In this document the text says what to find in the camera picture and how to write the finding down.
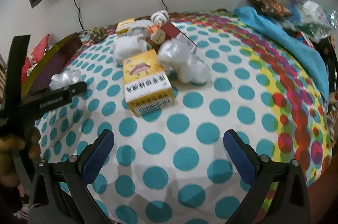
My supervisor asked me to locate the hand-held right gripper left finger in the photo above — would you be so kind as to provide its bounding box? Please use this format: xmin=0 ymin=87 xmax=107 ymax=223
xmin=28 ymin=129 xmax=115 ymax=224

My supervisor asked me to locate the small crumpled clear plastic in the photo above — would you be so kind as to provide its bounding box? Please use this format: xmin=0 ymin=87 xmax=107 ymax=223
xmin=49 ymin=69 xmax=83 ymax=90

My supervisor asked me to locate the blue towel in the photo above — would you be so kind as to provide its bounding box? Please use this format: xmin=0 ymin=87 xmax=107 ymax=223
xmin=233 ymin=6 xmax=330 ymax=101

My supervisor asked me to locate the white round lid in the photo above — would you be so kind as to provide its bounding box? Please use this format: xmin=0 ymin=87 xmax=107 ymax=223
xmin=128 ymin=20 xmax=151 ymax=37

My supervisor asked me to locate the polka dot printed blanket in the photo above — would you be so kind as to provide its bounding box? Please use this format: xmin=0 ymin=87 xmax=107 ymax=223
xmin=32 ymin=10 xmax=334 ymax=224

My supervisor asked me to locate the brown patterned snack bag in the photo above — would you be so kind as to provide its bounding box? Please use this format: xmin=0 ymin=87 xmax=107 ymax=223
xmin=245 ymin=0 xmax=292 ymax=16

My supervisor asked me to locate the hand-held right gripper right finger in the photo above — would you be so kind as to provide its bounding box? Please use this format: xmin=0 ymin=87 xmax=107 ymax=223
xmin=223 ymin=129 xmax=311 ymax=224

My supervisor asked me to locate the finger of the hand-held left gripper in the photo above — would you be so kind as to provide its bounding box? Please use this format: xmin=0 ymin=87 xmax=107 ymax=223
xmin=32 ymin=81 xmax=88 ymax=119

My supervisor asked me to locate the large clear plastic bag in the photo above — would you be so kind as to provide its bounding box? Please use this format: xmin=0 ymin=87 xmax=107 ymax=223
xmin=157 ymin=39 xmax=212 ymax=85

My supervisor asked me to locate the red foil packet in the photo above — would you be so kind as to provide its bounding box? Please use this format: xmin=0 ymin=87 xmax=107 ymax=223
xmin=21 ymin=34 xmax=51 ymax=83

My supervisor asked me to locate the white rolled sock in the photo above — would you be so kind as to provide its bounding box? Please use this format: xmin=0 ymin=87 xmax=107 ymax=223
xmin=113 ymin=36 xmax=146 ymax=61

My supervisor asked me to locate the person's left hand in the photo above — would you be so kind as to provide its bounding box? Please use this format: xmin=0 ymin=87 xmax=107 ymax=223
xmin=0 ymin=128 xmax=41 ymax=187

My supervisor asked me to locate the camouflage patterned pouch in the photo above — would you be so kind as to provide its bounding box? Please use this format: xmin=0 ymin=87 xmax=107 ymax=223
xmin=88 ymin=26 xmax=106 ymax=41

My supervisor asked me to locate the yellow medicine box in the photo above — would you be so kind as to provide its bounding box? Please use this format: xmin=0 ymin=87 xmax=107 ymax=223
xmin=122 ymin=50 xmax=178 ymax=117
xmin=116 ymin=18 xmax=136 ymax=38

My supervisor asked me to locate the clear bag of small goods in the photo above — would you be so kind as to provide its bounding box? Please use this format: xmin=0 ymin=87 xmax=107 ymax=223
xmin=282 ymin=0 xmax=338 ymax=41

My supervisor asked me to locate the dark red tin box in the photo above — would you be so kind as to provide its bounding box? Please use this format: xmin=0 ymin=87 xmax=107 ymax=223
xmin=20 ymin=33 xmax=83 ymax=97

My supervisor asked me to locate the dark red cosmetics box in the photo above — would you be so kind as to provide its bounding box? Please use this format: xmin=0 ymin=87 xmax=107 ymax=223
xmin=162 ymin=22 xmax=198 ymax=52

